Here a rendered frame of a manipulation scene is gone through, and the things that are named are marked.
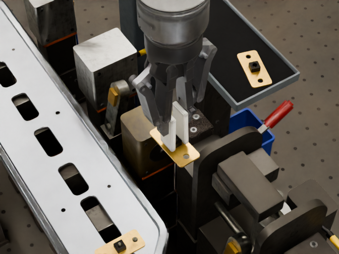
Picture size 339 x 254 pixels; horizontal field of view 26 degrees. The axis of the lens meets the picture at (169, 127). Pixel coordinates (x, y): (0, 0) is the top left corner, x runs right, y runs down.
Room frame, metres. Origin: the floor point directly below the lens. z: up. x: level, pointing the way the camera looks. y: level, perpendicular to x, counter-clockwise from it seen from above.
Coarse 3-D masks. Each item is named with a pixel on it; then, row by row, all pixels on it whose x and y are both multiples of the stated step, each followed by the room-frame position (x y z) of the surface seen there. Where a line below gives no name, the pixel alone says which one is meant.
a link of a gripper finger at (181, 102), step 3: (195, 90) 0.68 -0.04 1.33; (195, 93) 0.68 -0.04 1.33; (195, 96) 0.67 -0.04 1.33; (180, 99) 0.67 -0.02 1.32; (180, 102) 0.67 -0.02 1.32; (183, 102) 0.67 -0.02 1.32; (183, 105) 0.66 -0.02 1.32; (189, 114) 0.67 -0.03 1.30; (189, 117) 0.67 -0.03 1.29; (189, 120) 0.66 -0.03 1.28
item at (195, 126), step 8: (200, 112) 0.83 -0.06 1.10; (192, 120) 0.81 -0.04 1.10; (200, 120) 0.81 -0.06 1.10; (208, 120) 0.81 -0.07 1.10; (192, 128) 0.79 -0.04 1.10; (200, 128) 0.79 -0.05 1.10; (208, 128) 0.79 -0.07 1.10; (192, 136) 0.77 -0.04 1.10; (200, 136) 0.78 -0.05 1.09; (208, 136) 0.79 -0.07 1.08; (192, 144) 0.77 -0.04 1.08; (176, 232) 0.80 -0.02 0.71
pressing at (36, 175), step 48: (0, 0) 1.23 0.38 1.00; (0, 48) 1.08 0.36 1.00; (0, 96) 0.95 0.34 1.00; (48, 96) 0.95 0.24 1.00; (0, 144) 0.83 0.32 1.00; (96, 144) 0.83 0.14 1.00; (48, 192) 0.72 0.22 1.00; (96, 192) 0.72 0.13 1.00; (96, 240) 0.62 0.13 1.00; (144, 240) 0.62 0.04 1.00
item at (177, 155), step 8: (152, 136) 0.67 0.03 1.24; (176, 136) 0.66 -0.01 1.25; (160, 144) 0.65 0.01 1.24; (176, 144) 0.65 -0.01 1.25; (184, 144) 0.65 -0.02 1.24; (168, 152) 0.64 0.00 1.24; (176, 152) 0.64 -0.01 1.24; (184, 152) 0.64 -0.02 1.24; (192, 152) 0.64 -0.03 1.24; (176, 160) 0.62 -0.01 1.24; (184, 160) 0.62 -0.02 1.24; (192, 160) 0.62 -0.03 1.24
